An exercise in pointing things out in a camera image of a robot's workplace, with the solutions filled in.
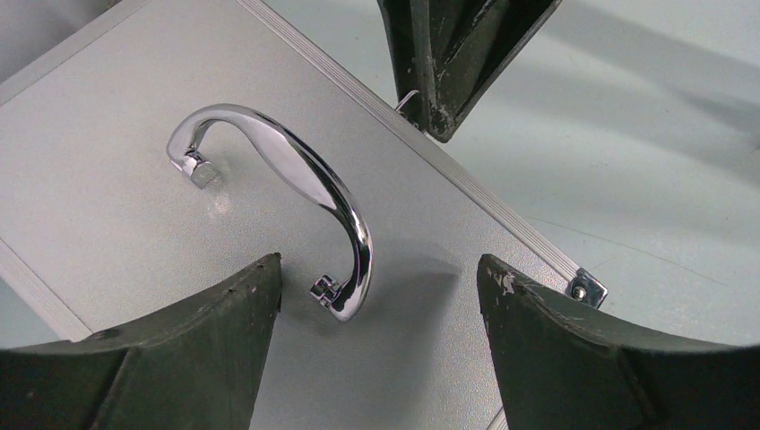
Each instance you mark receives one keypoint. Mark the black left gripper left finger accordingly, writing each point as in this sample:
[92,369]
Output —
[196,364]

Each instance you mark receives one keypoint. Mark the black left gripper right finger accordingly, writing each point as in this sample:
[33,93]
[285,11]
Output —
[561,364]

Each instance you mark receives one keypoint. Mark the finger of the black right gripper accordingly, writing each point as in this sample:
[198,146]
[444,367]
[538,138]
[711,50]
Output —
[447,53]

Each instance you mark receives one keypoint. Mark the silver metal case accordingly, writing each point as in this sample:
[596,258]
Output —
[98,227]

